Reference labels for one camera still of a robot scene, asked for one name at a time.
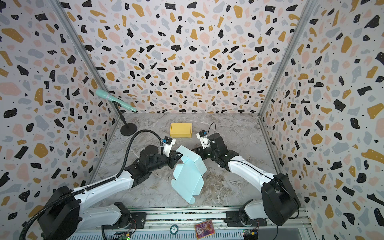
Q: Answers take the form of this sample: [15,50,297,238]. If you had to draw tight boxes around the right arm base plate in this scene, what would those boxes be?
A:
[224,210,267,228]

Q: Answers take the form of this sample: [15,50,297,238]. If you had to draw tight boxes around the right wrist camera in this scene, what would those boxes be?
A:
[196,130,211,149]

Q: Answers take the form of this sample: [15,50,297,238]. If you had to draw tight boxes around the black microphone stand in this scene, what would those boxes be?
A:
[112,101,137,136]

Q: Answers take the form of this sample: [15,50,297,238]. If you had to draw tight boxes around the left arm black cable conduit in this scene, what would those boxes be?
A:
[18,129,164,240]

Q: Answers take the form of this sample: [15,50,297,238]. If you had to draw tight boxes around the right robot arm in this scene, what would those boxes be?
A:
[194,130,301,227]

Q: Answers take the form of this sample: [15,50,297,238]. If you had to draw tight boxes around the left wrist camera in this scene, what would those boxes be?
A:
[163,137,176,157]

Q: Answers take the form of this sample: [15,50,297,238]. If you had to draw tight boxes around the colourful card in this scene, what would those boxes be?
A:
[195,220,216,240]

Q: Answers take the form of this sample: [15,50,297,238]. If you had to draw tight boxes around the round teal sticker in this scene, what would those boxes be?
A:
[170,225,179,235]

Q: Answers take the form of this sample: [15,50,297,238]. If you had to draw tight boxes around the light blue paper box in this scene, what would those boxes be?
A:
[171,146,207,205]

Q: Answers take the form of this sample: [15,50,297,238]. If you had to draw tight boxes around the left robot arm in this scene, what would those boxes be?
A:
[38,145,182,240]

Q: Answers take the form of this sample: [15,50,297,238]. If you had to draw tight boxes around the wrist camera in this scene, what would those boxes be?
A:
[163,137,176,157]
[196,130,211,149]

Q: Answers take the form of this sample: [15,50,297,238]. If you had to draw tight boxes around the mint green microphone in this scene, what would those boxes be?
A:
[95,89,138,113]

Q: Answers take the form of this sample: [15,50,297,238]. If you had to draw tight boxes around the yellow paper box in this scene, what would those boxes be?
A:
[170,123,193,138]

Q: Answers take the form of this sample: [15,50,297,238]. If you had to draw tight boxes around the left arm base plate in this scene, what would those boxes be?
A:
[105,212,147,232]

